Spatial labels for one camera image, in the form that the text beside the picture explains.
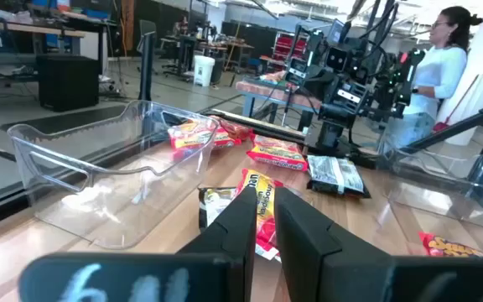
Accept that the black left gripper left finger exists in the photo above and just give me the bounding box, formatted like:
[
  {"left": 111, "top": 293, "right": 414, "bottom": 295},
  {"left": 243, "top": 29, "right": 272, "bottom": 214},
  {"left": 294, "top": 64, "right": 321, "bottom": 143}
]
[{"left": 18, "top": 185, "right": 258, "bottom": 302}]

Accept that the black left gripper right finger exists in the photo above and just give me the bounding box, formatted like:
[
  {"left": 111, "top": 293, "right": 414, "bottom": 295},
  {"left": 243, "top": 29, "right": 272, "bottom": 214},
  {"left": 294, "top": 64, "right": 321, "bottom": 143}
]
[{"left": 273, "top": 186, "right": 483, "bottom": 302}]

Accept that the silver snack packet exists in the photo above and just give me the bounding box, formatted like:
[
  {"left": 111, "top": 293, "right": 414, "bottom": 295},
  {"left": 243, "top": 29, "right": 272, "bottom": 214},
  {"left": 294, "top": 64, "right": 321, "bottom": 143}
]
[{"left": 198, "top": 186, "right": 239, "bottom": 232}]

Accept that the red yellow Maruchan noodle pack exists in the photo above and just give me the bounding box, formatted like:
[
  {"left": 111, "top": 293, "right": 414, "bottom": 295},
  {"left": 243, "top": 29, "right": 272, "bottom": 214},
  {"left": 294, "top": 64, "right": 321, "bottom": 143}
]
[
  {"left": 168, "top": 119, "right": 242, "bottom": 151},
  {"left": 246, "top": 133, "right": 309, "bottom": 172},
  {"left": 235, "top": 168, "right": 284, "bottom": 262}
]

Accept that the orange Maruchan noodle pack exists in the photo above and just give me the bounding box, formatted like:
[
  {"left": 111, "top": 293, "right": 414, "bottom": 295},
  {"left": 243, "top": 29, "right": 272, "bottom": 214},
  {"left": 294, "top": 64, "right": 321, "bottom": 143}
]
[
  {"left": 211, "top": 116, "right": 254, "bottom": 142},
  {"left": 418, "top": 232, "right": 483, "bottom": 258}
]

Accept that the red storage shelf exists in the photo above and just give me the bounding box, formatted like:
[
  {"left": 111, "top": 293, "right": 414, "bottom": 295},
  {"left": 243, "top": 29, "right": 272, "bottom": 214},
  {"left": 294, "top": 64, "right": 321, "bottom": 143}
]
[{"left": 271, "top": 31, "right": 309, "bottom": 64}]

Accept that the pink-topped work table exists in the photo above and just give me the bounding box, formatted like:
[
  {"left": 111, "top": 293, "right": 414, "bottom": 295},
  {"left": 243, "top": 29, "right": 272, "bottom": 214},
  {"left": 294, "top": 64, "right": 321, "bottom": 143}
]
[{"left": 236, "top": 79, "right": 322, "bottom": 131}]

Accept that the person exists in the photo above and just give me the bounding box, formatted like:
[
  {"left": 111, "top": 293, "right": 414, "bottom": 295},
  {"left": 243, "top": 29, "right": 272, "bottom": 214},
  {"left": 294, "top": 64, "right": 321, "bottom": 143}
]
[{"left": 382, "top": 6, "right": 483, "bottom": 152}]

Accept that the red broom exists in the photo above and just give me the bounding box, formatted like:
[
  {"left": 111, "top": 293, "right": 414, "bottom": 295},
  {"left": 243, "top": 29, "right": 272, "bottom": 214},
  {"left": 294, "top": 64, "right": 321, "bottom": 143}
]
[{"left": 432, "top": 73, "right": 481, "bottom": 133}]

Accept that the clear plastic bin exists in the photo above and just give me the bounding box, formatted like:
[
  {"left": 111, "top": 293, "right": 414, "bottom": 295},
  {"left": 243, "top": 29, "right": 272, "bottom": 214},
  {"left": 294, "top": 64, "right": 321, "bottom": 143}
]
[
  {"left": 7, "top": 99, "right": 221, "bottom": 251},
  {"left": 377, "top": 144, "right": 483, "bottom": 232}
]

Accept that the cluttered work desk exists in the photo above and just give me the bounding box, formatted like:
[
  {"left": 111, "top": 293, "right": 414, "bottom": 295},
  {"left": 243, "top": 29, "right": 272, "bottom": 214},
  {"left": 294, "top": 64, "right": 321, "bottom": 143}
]
[{"left": 159, "top": 16, "right": 255, "bottom": 79}]

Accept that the white trash bin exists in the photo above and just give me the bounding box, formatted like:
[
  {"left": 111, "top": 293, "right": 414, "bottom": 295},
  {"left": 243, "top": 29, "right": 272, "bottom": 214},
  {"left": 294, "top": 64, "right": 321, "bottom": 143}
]
[{"left": 193, "top": 55, "right": 216, "bottom": 88}]

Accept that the black monitor on pole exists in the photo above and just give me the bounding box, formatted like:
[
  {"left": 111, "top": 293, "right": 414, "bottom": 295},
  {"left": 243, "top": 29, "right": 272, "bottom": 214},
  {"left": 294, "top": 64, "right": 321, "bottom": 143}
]
[{"left": 138, "top": 19, "right": 158, "bottom": 102}]

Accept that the black hazard-striped floor mat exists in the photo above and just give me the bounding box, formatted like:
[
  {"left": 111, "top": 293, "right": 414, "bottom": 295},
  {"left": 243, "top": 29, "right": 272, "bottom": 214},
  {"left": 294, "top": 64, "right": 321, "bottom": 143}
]
[{"left": 0, "top": 104, "right": 127, "bottom": 135}]

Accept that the black cabinet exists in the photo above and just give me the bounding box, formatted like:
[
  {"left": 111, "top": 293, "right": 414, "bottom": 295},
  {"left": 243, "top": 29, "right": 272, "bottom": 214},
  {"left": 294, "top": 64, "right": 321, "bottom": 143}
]
[{"left": 35, "top": 54, "right": 100, "bottom": 113}]

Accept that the wooden desk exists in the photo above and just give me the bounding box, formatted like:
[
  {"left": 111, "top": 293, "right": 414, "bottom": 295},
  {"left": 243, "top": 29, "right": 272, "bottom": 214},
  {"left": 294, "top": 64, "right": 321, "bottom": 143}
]
[{"left": 0, "top": 10, "right": 108, "bottom": 55}]

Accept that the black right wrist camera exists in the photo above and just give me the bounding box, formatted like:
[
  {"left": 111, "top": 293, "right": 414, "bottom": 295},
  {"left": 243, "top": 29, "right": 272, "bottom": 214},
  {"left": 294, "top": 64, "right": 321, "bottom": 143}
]
[{"left": 324, "top": 44, "right": 352, "bottom": 73}]

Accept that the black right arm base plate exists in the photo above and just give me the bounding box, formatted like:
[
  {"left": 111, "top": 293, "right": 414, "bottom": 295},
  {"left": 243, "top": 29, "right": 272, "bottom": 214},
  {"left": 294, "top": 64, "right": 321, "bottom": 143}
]
[{"left": 304, "top": 140, "right": 379, "bottom": 168}]

